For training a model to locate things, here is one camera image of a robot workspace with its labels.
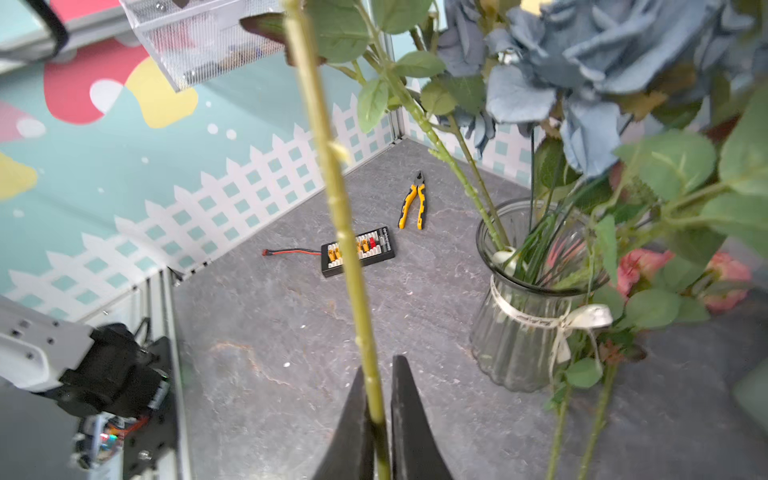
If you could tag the pink orange peony stem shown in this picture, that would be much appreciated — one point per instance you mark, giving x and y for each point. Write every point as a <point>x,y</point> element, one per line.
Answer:
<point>682,292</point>
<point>615,344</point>

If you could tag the pink rose stem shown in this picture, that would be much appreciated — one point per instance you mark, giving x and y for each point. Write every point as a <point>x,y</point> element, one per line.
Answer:
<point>293,28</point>

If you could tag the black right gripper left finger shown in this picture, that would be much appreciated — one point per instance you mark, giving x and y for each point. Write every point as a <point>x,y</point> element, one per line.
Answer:
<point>350,455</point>

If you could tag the black parallel charging board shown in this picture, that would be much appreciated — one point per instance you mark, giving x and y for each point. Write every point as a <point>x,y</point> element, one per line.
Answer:
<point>373,247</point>

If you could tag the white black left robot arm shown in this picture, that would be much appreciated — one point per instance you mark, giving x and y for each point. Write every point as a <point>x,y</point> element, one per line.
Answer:
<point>85,370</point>

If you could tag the white wire mesh basket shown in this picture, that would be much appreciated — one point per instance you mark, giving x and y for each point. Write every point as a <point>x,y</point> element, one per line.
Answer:
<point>195,41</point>

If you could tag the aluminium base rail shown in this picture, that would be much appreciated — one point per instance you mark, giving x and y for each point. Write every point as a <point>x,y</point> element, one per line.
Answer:
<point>142,433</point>

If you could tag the clear glass ribbed vase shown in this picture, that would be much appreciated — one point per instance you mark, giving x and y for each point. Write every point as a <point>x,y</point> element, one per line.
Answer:
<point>520,333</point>

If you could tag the grey blue rose stem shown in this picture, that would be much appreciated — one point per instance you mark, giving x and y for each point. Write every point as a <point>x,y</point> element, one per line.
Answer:
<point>587,55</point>

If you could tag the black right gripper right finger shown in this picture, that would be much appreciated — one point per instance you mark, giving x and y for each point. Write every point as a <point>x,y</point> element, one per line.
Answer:
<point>415,454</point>

